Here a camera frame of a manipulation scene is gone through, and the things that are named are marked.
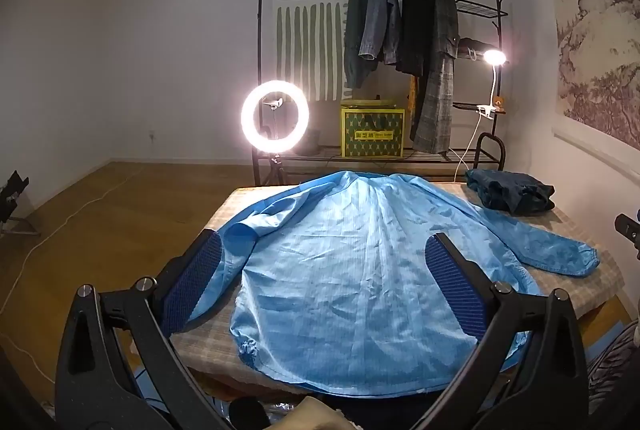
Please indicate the table with checked cloth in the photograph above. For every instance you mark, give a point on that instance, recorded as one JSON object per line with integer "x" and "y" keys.
{"x": 572, "y": 230}

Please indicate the dark folded cloth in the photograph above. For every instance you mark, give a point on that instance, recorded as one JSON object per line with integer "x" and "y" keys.
{"x": 472, "y": 44}

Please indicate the black hanging coat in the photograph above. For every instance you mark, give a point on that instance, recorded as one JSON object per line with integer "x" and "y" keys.
{"x": 412, "y": 10}

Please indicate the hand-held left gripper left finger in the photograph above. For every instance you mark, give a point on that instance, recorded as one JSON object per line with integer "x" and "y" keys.
{"x": 192, "y": 282}

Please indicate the dark green hanging jacket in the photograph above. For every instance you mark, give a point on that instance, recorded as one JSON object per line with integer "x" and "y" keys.
{"x": 357, "y": 10}

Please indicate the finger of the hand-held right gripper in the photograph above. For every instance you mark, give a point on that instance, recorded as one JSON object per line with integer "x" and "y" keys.
{"x": 627, "y": 226}

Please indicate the landscape wall painting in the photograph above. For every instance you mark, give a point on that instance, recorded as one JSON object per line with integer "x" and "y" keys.
{"x": 600, "y": 60}

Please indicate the yellow green patterned box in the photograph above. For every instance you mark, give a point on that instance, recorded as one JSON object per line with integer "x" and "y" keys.
{"x": 372, "y": 130}

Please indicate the black white striped cloth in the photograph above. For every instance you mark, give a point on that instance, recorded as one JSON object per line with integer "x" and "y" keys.
{"x": 617, "y": 385}

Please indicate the black metal clothes rack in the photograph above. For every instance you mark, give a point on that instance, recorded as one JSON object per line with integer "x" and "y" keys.
{"x": 480, "y": 9}

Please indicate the beige cloth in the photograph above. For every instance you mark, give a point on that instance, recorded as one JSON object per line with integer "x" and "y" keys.
{"x": 310, "y": 417}

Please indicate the dark blue folded clothes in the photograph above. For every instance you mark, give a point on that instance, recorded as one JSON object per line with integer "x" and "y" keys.
{"x": 510, "y": 190}

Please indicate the blue jacket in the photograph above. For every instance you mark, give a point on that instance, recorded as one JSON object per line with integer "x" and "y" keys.
{"x": 350, "y": 260}

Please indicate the black folding stand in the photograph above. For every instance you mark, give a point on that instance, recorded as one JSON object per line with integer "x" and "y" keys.
{"x": 12, "y": 195}

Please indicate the denim hanging jacket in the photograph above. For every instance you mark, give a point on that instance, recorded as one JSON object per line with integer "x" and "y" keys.
{"x": 382, "y": 0}

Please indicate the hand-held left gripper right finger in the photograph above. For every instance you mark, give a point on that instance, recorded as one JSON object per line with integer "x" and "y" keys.
{"x": 457, "y": 292}

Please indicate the small bear toy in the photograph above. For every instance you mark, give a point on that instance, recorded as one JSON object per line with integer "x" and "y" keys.
{"x": 499, "y": 102}

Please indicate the white clip lamp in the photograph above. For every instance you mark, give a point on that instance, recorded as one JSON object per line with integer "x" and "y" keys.
{"x": 494, "y": 56}

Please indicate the grey plaid hanging coat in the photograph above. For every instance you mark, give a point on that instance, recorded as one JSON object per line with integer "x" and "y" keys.
{"x": 440, "y": 35}

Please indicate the green striped wall cloth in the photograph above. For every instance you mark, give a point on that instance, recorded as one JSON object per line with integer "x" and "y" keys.
{"x": 300, "y": 40}

